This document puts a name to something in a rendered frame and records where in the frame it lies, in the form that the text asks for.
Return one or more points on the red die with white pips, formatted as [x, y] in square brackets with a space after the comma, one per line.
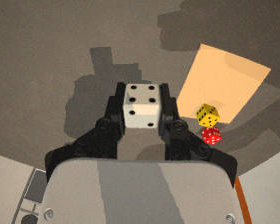
[211, 135]

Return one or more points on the peach flat mat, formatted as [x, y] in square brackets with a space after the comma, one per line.
[220, 79]

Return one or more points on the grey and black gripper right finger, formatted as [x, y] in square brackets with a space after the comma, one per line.
[179, 141]

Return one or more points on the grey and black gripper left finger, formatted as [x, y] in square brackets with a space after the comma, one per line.
[101, 140]

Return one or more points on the yellow die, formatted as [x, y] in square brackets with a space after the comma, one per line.
[207, 115]

